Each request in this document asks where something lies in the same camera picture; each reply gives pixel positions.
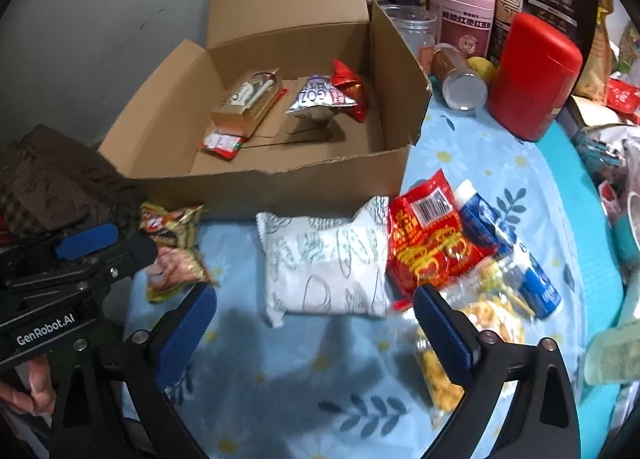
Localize yellow ball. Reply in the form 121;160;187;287
467;56;497;85

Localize teal table cover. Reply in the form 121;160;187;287
520;114;632;459

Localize small red packet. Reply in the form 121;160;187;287
605;76;640;126

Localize brown cardboard box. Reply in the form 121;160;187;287
97;0;434;221

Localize gold snack box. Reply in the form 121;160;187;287
210;68;285;138

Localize red snack packet yellow print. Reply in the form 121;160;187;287
387;168;497;313

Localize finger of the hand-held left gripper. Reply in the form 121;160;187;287
75;235;159;291
10;223;120;266

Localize brown paper bag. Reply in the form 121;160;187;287
574;0;617;106

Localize checked cloth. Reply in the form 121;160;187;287
0;189;147;246

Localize brown and yellow snack packet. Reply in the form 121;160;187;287
139;202;221;305

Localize clear packet yellow snacks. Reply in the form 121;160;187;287
412;259;529;428

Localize red and white snack pack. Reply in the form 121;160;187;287
200;86;290;161

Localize red canister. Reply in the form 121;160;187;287
487;12;585;143

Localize silver purple snack packet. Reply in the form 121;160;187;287
284;74;351;133

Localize blue floral tablecloth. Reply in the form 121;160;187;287
120;94;587;459

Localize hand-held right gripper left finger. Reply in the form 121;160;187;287
50;281;219;459

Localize small clear bottle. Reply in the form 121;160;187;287
431;43;490;116

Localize clear plastic cup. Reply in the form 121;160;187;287
387;4;440;76

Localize red foil snack packet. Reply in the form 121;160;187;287
330;58;370;125

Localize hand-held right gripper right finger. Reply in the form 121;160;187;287
412;284;593;459

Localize blue tablet tube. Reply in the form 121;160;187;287
457;180;562;321

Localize white patterned snack packet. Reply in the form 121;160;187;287
256;196;394;329

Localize person's left hand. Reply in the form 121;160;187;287
0;358;57;417

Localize pink canister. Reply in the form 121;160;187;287
429;0;497;71

